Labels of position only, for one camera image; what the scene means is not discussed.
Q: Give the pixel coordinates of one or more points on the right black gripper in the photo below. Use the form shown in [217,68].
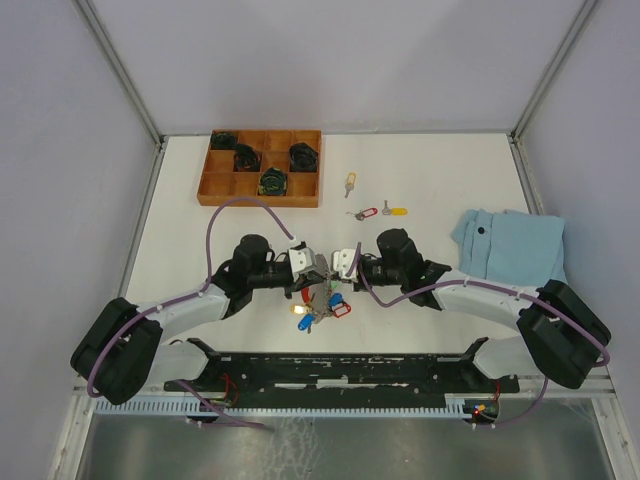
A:
[358,287]

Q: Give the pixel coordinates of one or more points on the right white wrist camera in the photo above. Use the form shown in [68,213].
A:
[343,264]

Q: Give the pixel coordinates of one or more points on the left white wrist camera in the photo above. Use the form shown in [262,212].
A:
[302,259]

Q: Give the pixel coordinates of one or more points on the yellow key tag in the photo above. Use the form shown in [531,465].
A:
[299,309]

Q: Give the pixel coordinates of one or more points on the yellow tag key right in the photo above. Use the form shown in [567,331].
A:
[393,211]

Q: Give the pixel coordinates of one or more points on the light blue cloth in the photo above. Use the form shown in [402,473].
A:
[511,247]

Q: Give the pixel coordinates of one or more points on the yellow tag key upper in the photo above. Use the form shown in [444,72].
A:
[350,184]

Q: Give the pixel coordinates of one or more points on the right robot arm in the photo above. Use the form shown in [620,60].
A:
[556,334]

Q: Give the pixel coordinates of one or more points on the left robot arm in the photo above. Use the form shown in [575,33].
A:
[130,347]

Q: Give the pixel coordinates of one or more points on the wooden compartment tray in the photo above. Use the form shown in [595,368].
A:
[278,167]

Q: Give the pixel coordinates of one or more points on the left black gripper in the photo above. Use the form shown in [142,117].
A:
[306,279]

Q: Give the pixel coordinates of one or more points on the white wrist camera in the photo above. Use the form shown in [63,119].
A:
[302,259]
[343,264]

